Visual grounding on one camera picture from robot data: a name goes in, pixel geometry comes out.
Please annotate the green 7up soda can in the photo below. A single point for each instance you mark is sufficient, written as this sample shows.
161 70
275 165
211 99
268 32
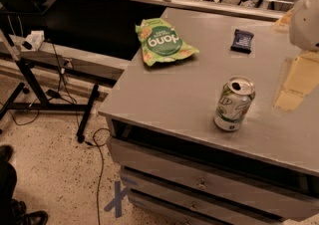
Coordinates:
235 100

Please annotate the green rice chip bag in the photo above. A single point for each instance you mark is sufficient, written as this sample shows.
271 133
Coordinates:
161 43

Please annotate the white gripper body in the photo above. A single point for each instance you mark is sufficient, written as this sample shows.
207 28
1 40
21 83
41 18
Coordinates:
305 23

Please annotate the grey drawer cabinet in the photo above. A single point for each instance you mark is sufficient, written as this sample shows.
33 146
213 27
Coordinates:
177 162

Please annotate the dark blue snack packet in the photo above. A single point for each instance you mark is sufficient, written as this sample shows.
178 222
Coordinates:
242 41

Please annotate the black metal stand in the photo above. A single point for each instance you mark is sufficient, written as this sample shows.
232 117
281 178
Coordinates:
43 104

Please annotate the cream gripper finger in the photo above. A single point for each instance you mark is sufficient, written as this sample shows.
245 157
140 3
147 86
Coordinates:
301 80
282 24

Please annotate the white power adapter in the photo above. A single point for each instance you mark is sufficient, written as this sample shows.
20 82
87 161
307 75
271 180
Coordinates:
33 41

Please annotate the black shoe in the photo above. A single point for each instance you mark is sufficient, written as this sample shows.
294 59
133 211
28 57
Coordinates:
34 218

